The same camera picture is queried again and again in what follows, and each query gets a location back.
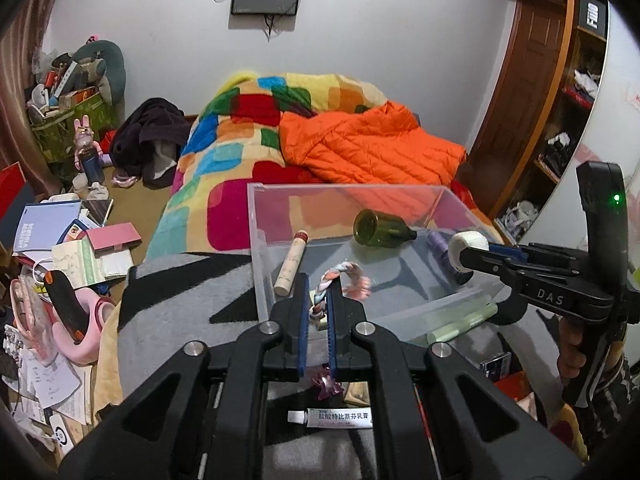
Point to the pale green booklet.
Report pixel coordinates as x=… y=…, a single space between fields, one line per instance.
x=80 y=262

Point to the brown curtain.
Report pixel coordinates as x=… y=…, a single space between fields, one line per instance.
x=25 y=85

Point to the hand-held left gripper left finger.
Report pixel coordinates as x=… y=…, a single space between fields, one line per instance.
x=301 y=330

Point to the person's right forearm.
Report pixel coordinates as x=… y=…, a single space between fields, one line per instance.
x=617 y=400

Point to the green glass bottle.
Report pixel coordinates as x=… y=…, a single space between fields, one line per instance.
x=380 y=230

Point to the green storage bag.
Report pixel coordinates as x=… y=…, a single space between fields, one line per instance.
x=75 y=125

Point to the orange down jacket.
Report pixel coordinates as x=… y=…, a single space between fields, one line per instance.
x=370 y=147

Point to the colourful patchwork blanket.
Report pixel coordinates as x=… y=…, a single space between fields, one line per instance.
x=235 y=160

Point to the clear plastic box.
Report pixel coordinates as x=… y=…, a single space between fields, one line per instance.
x=350 y=260

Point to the pink plastic holder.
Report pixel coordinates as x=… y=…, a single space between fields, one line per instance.
x=87 y=330

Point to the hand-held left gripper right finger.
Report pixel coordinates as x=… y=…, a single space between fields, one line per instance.
x=332 y=332

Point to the red book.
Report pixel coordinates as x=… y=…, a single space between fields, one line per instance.
x=12 y=190

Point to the blue book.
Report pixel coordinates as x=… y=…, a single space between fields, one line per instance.
x=42 y=227

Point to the pile of loose papers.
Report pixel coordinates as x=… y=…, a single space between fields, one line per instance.
x=35 y=385

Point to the wooden shelf unit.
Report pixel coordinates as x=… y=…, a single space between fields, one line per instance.
x=575 y=110

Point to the pink rabbit bottle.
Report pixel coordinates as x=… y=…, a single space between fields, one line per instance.
x=86 y=152

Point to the pink hair clip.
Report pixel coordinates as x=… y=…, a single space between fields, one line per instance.
x=327 y=382

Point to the small dark blue box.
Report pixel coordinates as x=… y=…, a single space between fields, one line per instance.
x=496 y=366

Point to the beige tube with red cap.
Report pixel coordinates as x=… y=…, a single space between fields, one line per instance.
x=291 y=262

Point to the wooden door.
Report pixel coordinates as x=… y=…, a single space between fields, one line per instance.
x=525 y=110

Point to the person's right hand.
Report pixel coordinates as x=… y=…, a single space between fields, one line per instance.
x=570 y=350

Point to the pale green stick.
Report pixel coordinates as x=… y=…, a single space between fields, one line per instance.
x=462 y=322

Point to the purple tube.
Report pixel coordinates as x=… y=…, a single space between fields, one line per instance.
x=442 y=250

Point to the white ointment tube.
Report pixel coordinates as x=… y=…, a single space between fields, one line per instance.
x=332 y=417

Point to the grey black blanket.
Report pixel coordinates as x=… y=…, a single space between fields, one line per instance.
x=190 y=300

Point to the white tape roll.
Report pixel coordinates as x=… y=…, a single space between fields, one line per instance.
x=465 y=247

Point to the pink flat box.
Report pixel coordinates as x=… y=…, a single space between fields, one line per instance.
x=115 y=237

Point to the grey green neck pillow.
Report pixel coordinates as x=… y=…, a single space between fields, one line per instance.
x=107 y=62

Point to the black box with white print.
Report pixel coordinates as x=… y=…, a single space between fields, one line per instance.
x=592 y=15

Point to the dark clothing pile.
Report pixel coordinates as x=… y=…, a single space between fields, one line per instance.
x=147 y=140

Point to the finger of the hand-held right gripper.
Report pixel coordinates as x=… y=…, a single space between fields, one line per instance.
x=505 y=250
x=492 y=262

